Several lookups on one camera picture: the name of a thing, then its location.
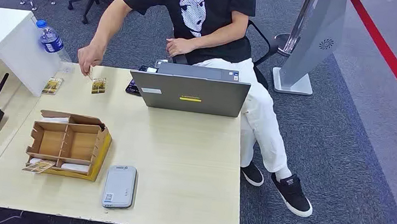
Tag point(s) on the person's left forearm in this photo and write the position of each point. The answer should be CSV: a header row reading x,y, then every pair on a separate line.
x,y
220,35

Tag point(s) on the water bottle blue cap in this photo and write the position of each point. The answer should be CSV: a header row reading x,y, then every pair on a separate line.
x,y
50,41

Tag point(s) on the person's right hand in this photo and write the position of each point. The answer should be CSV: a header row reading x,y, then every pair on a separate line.
x,y
90,56

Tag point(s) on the ID card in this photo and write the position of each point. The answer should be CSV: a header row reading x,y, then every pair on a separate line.
x,y
90,73

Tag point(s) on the person's left hand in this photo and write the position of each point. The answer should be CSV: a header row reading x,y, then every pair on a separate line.
x,y
180,47

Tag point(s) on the black smartphone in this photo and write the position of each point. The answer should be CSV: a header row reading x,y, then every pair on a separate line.
x,y
132,87

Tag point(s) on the small grey device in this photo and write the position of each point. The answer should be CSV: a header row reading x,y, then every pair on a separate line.
x,y
161,63

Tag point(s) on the person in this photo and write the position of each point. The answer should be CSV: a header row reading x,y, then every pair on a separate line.
x,y
209,36

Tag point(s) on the small black device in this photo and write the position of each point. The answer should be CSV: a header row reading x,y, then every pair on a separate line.
x,y
144,68

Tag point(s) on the grey kiosk stand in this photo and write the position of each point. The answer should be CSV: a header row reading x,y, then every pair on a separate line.
x,y
311,38

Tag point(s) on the person's right forearm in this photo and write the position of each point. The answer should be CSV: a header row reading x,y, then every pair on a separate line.
x,y
110,22

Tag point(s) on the grey card reader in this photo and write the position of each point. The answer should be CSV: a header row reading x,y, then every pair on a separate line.
x,y
119,187

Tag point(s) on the white card stack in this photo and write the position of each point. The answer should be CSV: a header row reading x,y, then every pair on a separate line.
x,y
54,119
75,167
34,161

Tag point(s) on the grey laptop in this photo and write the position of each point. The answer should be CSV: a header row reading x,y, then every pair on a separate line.
x,y
191,96

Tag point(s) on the black office chair with armrest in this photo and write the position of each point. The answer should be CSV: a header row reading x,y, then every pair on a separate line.
x,y
268,45

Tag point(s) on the wooden card organizer box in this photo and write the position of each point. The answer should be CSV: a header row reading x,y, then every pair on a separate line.
x,y
79,143

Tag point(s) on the chrome stanchion pole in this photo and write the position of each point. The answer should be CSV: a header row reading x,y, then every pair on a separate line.
x,y
295,29

